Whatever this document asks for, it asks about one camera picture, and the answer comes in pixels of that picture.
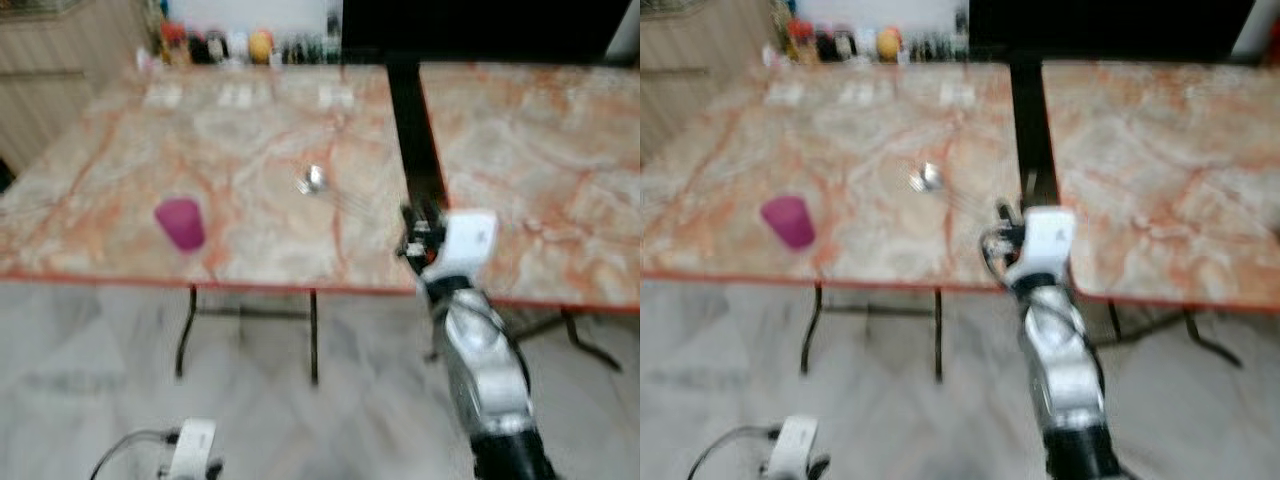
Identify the silver metal spoon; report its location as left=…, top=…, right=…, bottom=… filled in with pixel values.
left=296, top=164, right=371, bottom=215
left=909, top=162, right=983, bottom=211

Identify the large black furniture panel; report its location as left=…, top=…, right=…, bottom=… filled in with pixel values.
left=968, top=0, right=1257, bottom=65
left=340, top=0, right=633, bottom=67

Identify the purple plastic cup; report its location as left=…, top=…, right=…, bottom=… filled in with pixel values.
left=760, top=195, right=816, bottom=251
left=154, top=197, right=207, bottom=253

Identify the red capped bottle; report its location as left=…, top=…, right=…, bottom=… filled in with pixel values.
left=787, top=20, right=816, bottom=65
left=161, top=22, right=191, bottom=67

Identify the beige wooden cabinet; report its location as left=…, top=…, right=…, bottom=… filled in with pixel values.
left=640, top=0, right=783, bottom=161
left=0, top=0, right=153, bottom=173

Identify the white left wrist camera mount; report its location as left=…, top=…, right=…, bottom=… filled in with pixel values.
left=764, top=415, right=821, bottom=480
left=164, top=419, right=218, bottom=480

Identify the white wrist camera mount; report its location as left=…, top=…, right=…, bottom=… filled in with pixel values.
left=164, top=419, right=218, bottom=480
left=419, top=208, right=499, bottom=287
left=764, top=415, right=821, bottom=480
left=1003, top=207, right=1078, bottom=292

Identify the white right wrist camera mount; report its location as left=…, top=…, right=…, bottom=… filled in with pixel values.
left=419, top=208, right=499, bottom=287
left=1003, top=207, right=1078, bottom=292

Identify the black straight table leg frame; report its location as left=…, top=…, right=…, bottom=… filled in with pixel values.
left=174, top=284, right=322, bottom=387
left=799, top=284, right=947, bottom=385

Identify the black splayed table leg frame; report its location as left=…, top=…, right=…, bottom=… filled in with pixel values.
left=1088, top=298, right=1247, bottom=370
left=518, top=304, right=624, bottom=374

